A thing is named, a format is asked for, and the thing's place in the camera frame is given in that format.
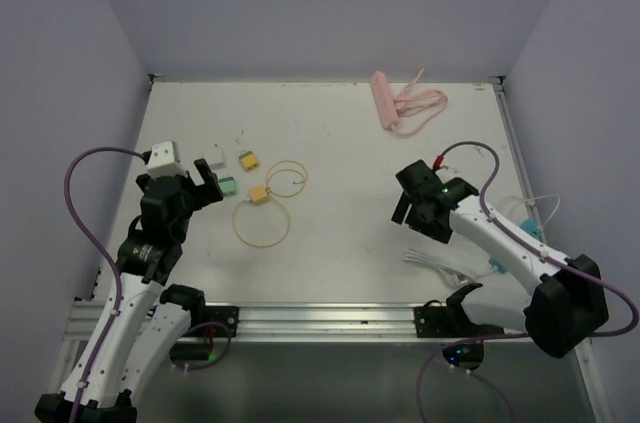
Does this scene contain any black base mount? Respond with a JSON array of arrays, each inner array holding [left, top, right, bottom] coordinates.
[[413, 300, 504, 339], [198, 305, 240, 340]]

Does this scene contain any pink power strip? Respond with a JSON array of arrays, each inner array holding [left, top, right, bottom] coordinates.
[[369, 69, 449, 137]]

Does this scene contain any aluminium front rail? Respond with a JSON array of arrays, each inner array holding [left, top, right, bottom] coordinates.
[[62, 300, 594, 342]]

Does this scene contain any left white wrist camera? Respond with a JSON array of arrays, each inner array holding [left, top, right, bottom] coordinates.
[[146, 141, 185, 179]]

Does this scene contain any white cable bundle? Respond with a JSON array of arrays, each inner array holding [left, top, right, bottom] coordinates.
[[403, 247, 496, 289]]

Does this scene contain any blue power adapter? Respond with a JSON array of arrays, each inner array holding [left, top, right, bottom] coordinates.
[[489, 218, 543, 274]]

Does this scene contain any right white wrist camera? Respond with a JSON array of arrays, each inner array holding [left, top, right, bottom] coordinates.
[[431, 155, 459, 179]]

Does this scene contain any green plug adapter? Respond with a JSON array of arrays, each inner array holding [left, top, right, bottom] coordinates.
[[218, 177, 237, 197]]

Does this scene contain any yellow plug adapter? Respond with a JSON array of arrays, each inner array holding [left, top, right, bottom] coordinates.
[[238, 151, 260, 171]]

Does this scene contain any yellow plug with cable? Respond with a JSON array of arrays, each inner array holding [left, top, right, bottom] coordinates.
[[231, 159, 309, 249]]

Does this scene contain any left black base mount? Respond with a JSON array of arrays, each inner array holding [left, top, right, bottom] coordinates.
[[198, 305, 240, 340]]

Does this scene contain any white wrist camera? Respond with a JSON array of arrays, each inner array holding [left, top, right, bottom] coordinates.
[[431, 155, 459, 179], [146, 141, 185, 179]]

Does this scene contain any white plug adapter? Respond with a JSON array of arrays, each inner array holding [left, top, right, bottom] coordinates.
[[206, 144, 226, 169]]

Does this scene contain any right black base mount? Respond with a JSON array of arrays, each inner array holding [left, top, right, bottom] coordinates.
[[413, 300, 504, 339]]

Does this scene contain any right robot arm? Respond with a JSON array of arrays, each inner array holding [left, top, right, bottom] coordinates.
[[391, 160, 609, 358]]

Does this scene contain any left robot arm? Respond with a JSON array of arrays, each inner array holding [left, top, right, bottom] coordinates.
[[35, 159, 234, 422]]

